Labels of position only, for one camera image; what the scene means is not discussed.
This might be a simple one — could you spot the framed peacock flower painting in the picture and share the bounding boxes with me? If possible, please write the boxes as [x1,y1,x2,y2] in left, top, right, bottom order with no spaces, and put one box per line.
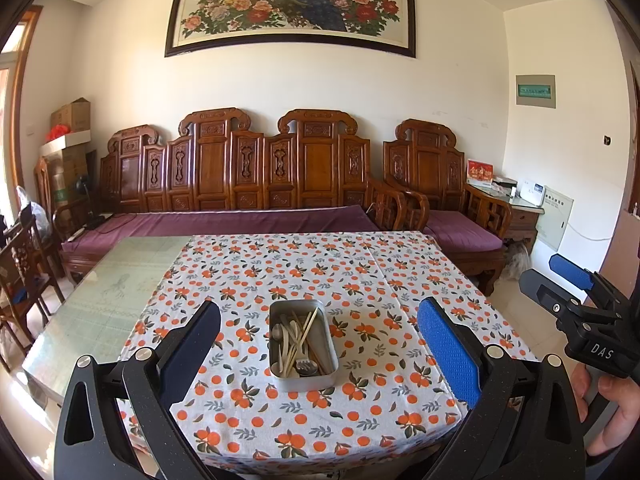
[165,0,417,58]

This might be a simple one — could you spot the person's dark clothing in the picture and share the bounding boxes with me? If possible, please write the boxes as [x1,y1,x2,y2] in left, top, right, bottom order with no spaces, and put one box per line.
[582,452,640,480]

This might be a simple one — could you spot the carved wooden armchair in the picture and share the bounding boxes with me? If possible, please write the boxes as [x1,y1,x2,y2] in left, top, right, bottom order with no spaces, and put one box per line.
[382,119,513,297]

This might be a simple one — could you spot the grey wall panel green label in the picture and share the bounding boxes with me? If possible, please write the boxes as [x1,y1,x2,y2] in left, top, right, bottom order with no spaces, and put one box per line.
[516,74,557,110]

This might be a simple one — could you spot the black desk lamp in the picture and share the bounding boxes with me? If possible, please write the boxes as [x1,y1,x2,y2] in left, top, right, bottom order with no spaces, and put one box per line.
[74,172,107,227]

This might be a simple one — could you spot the orange print tablecloth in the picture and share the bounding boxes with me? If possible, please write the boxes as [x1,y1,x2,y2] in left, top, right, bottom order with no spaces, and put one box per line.
[117,231,540,472]

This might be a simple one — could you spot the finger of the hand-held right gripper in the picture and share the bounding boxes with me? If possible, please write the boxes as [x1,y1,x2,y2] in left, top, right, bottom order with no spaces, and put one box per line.
[548,253,628,313]
[518,269,585,322]

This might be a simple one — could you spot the wooden side table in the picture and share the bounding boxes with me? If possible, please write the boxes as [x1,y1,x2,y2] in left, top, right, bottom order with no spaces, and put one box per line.
[465,182,544,252]

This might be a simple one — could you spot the white wall distribution box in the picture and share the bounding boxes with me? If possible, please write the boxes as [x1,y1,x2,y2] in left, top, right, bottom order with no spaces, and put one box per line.
[542,192,576,252]

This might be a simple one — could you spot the rectangular metal tray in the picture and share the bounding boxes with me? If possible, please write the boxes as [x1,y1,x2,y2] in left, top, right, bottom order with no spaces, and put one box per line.
[268,300,340,392]

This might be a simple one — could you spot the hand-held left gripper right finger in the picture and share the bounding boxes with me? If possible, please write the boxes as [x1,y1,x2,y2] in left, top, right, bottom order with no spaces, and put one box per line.
[417,297,586,480]

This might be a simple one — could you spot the purple armchair cushion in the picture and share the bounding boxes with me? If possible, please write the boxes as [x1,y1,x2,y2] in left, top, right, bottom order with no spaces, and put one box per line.
[425,210,504,252]

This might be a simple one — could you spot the white flat box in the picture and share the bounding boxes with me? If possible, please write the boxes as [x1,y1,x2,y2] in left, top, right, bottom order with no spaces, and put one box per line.
[40,130,92,157]

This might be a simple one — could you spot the pale crumpled bag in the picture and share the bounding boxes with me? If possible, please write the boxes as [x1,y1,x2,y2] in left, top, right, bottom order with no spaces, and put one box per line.
[501,245,532,282]

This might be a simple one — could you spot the white desktop device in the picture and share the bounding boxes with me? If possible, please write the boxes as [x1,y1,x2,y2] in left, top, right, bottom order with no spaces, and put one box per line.
[520,180,546,206]

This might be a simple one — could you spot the wooden dining chair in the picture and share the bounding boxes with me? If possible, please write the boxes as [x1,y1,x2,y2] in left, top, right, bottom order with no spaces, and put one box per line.
[0,205,67,361]
[32,155,57,223]

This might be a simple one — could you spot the brown cardboard box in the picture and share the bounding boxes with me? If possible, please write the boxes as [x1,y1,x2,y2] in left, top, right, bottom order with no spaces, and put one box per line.
[50,97,91,134]

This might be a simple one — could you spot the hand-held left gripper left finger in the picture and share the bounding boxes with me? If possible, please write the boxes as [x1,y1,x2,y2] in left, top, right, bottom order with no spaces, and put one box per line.
[52,300,222,480]

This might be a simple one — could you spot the carved wooden sofa bench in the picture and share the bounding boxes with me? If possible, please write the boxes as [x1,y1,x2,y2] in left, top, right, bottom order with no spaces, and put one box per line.
[60,107,408,283]

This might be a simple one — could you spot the wooden framed balcony door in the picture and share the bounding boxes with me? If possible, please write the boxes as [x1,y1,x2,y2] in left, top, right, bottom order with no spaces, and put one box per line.
[0,5,45,216]

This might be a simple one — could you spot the person's right hand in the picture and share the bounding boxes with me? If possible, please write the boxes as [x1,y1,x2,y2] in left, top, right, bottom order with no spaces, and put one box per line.
[571,364,640,457]

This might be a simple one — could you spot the clear plastic bag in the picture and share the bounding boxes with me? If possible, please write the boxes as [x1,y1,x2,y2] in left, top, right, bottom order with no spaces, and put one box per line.
[16,185,49,232]

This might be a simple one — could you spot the stacked cardboard boxes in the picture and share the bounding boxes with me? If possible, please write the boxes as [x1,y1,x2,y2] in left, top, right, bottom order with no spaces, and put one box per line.
[47,149,89,207]

